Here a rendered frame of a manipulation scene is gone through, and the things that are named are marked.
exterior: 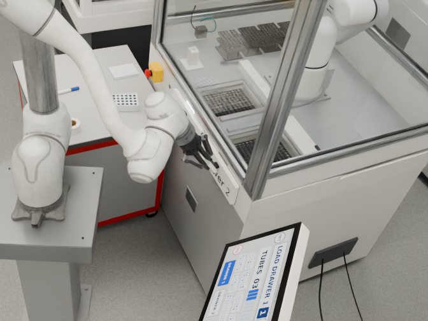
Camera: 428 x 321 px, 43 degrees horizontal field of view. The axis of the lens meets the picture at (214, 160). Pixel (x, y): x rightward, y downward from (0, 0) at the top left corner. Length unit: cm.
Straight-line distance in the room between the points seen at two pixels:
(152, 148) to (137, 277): 132
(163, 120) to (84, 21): 129
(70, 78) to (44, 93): 80
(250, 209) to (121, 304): 101
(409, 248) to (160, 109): 210
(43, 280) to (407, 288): 194
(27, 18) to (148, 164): 52
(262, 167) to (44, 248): 79
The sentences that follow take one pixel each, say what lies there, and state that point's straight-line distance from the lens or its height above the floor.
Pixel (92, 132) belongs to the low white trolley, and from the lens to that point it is 241.
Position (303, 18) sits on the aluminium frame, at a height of 170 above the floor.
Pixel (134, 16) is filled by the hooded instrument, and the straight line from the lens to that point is 294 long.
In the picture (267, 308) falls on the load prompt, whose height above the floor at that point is 116.
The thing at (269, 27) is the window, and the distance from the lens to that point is 169.
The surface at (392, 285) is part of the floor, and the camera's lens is 319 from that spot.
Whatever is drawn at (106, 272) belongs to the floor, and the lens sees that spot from 286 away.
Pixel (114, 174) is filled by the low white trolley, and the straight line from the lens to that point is 261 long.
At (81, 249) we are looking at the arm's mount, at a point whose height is 85.
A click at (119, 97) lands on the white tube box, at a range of 253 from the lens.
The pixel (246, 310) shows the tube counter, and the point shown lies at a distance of 155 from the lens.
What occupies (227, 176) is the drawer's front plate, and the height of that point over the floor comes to 92.
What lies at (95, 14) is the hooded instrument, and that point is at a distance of 287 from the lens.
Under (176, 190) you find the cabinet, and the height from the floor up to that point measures 37.
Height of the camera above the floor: 245
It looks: 46 degrees down
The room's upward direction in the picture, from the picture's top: 12 degrees clockwise
